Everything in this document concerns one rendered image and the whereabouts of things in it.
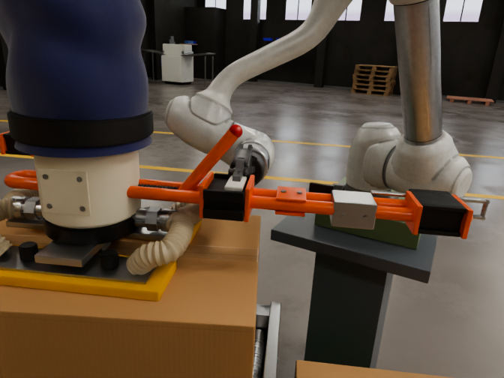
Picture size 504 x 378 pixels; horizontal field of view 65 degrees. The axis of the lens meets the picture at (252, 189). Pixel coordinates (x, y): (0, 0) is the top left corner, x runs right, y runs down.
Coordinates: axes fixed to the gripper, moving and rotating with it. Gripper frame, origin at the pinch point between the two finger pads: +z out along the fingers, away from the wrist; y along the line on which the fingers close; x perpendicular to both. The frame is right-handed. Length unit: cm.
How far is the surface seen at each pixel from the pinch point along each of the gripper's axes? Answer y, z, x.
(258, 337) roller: 52, -28, -4
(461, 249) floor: 103, -209, -140
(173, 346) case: 17.5, 18.3, 5.9
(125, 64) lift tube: -21.5, 3.8, 17.1
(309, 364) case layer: 53, -20, -19
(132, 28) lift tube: -26.7, 3.3, 16.0
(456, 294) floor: 105, -148, -114
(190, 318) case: 12.9, 17.3, 3.5
